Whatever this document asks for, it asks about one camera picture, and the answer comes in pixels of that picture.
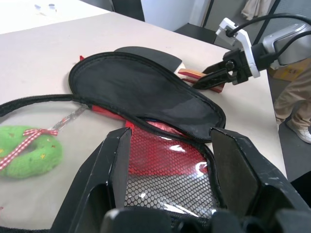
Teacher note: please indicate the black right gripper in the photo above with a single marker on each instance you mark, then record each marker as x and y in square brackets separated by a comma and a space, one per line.
[239, 65]

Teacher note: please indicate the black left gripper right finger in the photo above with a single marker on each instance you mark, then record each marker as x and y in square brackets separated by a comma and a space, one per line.
[245, 170]

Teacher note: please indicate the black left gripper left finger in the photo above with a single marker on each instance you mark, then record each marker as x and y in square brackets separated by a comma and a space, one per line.
[97, 174]

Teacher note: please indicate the table tennis paddle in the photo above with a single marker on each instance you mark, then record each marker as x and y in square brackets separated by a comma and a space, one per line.
[155, 54]

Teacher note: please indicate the black low cabinet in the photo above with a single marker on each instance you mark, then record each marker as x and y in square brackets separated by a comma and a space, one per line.
[196, 32]

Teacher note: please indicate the green plush wreath with ribbon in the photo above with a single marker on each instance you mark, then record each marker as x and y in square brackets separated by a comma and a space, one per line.
[41, 157]

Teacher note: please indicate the brown cardboard box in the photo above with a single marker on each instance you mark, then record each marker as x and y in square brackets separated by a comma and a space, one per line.
[289, 71]

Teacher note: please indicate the beige hanging cloth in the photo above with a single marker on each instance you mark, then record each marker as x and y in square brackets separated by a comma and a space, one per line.
[255, 8]

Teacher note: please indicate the person in khaki trousers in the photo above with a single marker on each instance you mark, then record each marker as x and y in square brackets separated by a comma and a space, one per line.
[291, 97]

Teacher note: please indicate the black zippered mesh pouch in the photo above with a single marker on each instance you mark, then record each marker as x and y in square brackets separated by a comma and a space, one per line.
[131, 89]

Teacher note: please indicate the dark chair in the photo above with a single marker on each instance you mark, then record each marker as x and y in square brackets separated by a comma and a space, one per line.
[127, 8]

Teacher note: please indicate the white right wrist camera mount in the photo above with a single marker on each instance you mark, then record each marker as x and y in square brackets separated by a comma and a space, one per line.
[246, 44]

